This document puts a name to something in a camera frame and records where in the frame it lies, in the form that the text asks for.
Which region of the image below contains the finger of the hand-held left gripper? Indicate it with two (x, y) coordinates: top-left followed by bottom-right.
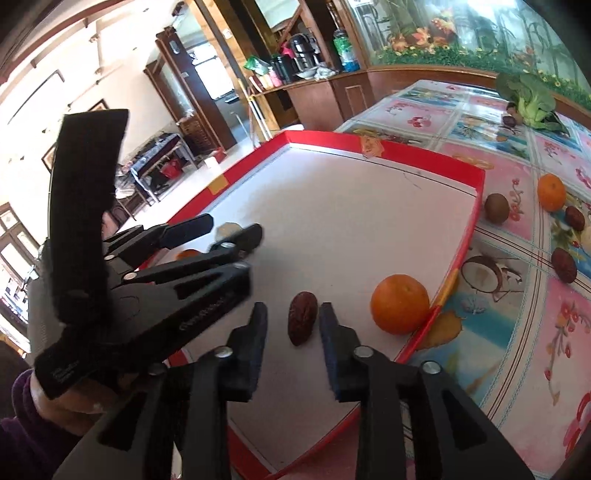
(104, 213), (215, 268)
(124, 224), (264, 303)

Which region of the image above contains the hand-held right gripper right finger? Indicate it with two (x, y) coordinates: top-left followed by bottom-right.
(318, 302), (536, 480)

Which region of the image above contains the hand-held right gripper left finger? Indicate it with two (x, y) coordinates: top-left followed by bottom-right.
(51, 302), (269, 480)

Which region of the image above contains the red tray white inside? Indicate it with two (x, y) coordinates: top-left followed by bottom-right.
(166, 130), (486, 478)

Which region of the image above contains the brown round nut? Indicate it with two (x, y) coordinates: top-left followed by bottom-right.
(483, 193), (510, 224)

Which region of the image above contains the person's left hand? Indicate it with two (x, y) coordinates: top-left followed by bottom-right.
(30, 369), (121, 437)

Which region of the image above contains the wooden cabinet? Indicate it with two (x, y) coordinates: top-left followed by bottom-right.
(249, 67), (376, 134)

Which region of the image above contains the black thermos flask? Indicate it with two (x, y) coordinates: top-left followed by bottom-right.
(290, 33), (317, 70)

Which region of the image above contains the colourful printed tablecloth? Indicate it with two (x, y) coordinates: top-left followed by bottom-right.
(337, 78), (591, 480)

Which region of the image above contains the green label water bottle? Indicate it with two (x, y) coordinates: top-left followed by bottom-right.
(333, 28), (361, 73)

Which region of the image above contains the green leafy vegetable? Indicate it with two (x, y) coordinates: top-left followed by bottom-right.
(495, 71), (573, 134)

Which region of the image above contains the flower and bamboo wall poster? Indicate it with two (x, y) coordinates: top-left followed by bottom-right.
(346, 0), (591, 90)

